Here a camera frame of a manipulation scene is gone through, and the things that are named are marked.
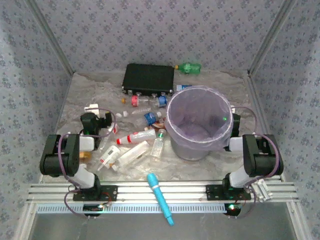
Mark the blue white label bottle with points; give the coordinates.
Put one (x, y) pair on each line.
(183, 87)

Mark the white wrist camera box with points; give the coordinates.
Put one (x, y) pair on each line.
(233, 110)
(92, 108)

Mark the black hard case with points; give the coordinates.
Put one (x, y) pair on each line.
(150, 77)

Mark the grey bin with purple liner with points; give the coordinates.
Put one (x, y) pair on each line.
(200, 100)

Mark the blue label clear bottle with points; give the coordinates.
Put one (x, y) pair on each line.
(150, 118)

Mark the aluminium corner post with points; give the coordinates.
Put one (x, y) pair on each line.
(51, 37)
(270, 37)

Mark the green plastic bottle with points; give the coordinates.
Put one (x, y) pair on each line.
(190, 68)

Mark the aluminium rail frame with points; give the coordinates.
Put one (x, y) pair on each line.
(187, 192)

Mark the white printed bracket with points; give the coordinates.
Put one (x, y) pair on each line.
(261, 190)

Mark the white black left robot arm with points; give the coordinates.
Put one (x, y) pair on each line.
(60, 155)

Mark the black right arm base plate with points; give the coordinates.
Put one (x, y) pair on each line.
(212, 192)

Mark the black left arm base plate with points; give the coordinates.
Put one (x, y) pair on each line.
(112, 192)

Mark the clear bottle white cap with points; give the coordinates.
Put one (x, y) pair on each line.
(140, 111)

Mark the brown gold object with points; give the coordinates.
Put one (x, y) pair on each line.
(86, 155)

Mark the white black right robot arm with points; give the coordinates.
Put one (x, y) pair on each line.
(262, 155)

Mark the small black controller board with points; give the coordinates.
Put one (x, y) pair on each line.
(233, 211)
(92, 208)

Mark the teal handheld tool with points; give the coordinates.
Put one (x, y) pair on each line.
(158, 195)

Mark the red label crushed bottle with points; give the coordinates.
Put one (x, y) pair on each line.
(135, 100)

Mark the small green label bottle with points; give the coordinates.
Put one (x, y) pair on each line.
(158, 145)

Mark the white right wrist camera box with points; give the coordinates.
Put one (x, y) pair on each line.
(233, 110)

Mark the red white label bottle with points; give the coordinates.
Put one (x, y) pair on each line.
(115, 128)

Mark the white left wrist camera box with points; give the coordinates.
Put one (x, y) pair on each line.
(92, 108)

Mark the large clear bottle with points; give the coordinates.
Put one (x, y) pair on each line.
(132, 153)

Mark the red cap clear bottle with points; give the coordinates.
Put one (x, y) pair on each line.
(136, 137)

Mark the grey metal bucket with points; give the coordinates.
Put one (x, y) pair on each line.
(190, 153)

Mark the squat blue label bottle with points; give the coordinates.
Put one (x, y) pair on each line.
(162, 101)

